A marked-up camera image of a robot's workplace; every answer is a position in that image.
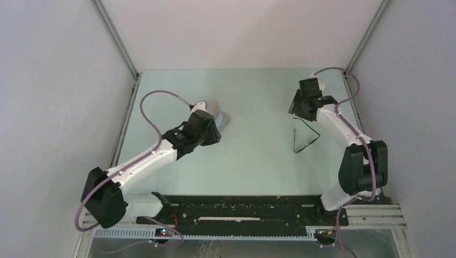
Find light blue cleaning cloth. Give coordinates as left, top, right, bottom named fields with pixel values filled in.
left=215, top=112, right=230, bottom=133

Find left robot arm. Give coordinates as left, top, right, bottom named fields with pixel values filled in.
left=77, top=110, right=231, bottom=228

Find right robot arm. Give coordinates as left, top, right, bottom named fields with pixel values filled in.
left=288, top=77, right=388, bottom=225

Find black sunglasses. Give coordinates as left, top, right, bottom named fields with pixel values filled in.
left=293, top=117, right=321, bottom=154

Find aluminium frame rail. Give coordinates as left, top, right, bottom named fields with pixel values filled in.
left=82, top=203, right=407, bottom=231

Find pink glasses case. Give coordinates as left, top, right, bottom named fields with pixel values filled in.
left=206, top=102, right=231, bottom=134

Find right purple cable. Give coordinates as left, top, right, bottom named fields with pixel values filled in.
left=312, top=67, right=377, bottom=258

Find blue toothed cable duct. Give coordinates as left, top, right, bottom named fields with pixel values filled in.
left=93, top=227, right=317, bottom=241

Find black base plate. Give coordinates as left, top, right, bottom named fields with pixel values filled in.
left=154, top=195, right=333, bottom=237

